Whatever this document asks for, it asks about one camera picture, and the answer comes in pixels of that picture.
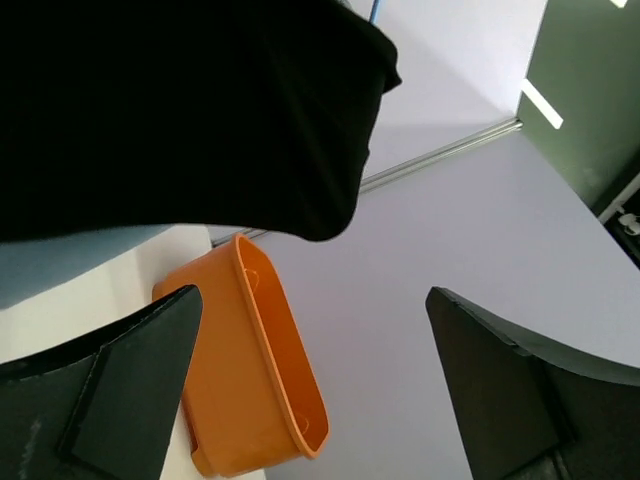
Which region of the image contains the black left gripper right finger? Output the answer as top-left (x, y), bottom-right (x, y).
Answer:
top-left (425, 287), bottom-right (639, 479)

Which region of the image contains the blue wire hanger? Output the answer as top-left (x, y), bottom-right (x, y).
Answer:
top-left (369, 0), bottom-right (383, 24)

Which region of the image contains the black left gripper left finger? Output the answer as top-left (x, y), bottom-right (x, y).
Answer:
top-left (1, 285), bottom-right (202, 479)

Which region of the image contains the aluminium frame rail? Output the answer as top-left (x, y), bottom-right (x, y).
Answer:
top-left (209, 115), bottom-right (525, 249)

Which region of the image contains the orange plastic basket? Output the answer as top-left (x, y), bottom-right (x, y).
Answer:
top-left (152, 234), bottom-right (330, 478)

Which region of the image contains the black skirt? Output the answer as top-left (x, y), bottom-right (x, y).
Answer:
top-left (1, 1), bottom-right (401, 242)

